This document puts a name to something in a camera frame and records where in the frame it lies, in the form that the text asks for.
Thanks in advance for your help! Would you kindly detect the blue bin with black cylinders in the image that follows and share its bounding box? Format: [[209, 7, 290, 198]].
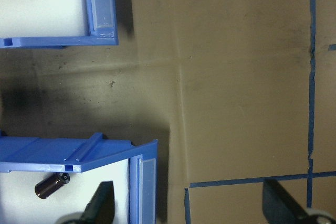
[[0, 129, 159, 224]]

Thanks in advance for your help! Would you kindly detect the blue bin with colourful parts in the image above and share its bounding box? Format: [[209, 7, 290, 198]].
[[0, 0, 119, 49]]

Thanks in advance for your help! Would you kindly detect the black cylinder battery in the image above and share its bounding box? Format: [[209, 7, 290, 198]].
[[34, 172, 70, 199]]

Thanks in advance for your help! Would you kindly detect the white foam bin liner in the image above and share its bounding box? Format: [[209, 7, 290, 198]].
[[0, 0, 91, 38], [0, 158, 131, 224]]

